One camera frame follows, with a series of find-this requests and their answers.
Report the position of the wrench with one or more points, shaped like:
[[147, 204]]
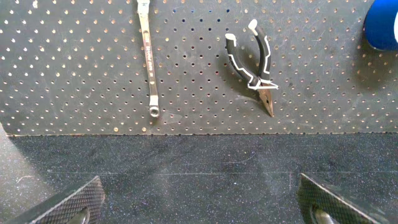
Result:
[[148, 53]]

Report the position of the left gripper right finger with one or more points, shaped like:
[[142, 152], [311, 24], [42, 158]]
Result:
[[326, 202]]

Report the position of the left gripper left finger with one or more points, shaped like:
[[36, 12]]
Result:
[[71, 205]]

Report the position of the black pegboard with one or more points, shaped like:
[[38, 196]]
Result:
[[77, 77]]

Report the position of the roll of blue tape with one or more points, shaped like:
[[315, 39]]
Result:
[[381, 26]]

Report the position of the black and white pliers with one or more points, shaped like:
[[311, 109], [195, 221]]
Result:
[[239, 67]]

